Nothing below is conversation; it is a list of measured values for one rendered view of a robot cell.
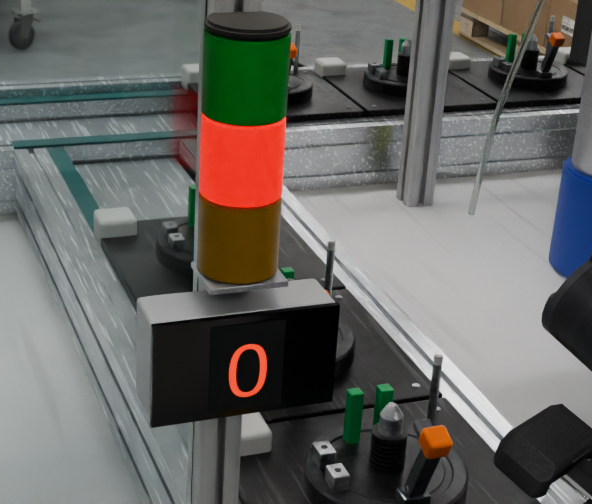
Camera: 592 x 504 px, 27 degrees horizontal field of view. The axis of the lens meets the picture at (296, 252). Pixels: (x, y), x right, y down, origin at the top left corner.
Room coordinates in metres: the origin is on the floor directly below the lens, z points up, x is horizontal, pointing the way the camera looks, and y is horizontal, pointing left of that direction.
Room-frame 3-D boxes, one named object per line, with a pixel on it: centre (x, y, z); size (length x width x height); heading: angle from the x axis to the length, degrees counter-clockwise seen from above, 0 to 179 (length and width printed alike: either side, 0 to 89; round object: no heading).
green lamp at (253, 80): (0.70, 0.04, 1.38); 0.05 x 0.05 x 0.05
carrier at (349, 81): (2.10, -0.17, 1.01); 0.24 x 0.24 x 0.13; 22
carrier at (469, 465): (0.90, -0.09, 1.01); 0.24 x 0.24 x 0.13; 22
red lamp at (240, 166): (0.70, 0.04, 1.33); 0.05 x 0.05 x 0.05
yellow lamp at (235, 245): (0.70, 0.04, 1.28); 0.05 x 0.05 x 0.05
